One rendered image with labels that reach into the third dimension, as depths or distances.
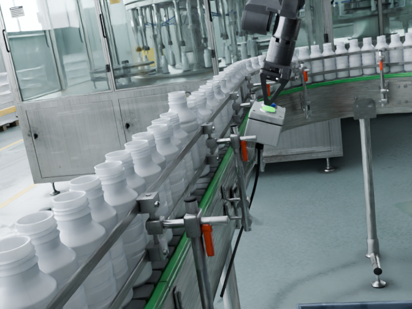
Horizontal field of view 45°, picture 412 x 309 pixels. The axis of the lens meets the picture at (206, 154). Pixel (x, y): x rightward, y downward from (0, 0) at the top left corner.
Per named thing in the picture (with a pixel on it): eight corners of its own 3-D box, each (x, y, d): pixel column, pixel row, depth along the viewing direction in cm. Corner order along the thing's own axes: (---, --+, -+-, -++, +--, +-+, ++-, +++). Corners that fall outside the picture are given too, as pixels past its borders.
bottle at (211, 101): (220, 151, 132) (211, 89, 128) (199, 152, 134) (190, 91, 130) (228, 145, 137) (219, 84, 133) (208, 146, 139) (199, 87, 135)
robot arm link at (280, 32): (303, 13, 107) (304, 14, 112) (271, 7, 108) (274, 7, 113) (294, 46, 109) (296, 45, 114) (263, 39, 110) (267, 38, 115)
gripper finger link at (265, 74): (252, 103, 114) (262, 62, 111) (254, 98, 121) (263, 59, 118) (281, 110, 114) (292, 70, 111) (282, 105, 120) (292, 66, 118)
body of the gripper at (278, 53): (260, 70, 109) (268, 35, 107) (263, 65, 119) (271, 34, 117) (289, 76, 109) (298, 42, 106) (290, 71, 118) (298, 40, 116)
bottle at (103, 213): (78, 317, 61) (49, 189, 57) (97, 291, 67) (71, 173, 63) (125, 316, 60) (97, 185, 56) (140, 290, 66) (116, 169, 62)
